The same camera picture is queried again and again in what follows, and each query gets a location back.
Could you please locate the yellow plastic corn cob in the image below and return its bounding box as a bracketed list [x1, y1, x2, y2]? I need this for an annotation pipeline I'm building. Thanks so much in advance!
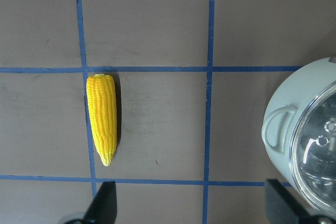
[86, 74, 117, 167]

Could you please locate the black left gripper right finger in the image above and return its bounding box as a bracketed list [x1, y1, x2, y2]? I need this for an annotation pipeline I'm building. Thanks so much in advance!
[265, 179, 312, 224]

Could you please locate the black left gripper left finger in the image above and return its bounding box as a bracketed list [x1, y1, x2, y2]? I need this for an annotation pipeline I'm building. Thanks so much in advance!
[82, 182, 117, 224]

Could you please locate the pale green metal pot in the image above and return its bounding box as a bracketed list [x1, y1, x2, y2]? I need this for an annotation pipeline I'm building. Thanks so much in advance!
[261, 56, 336, 216]

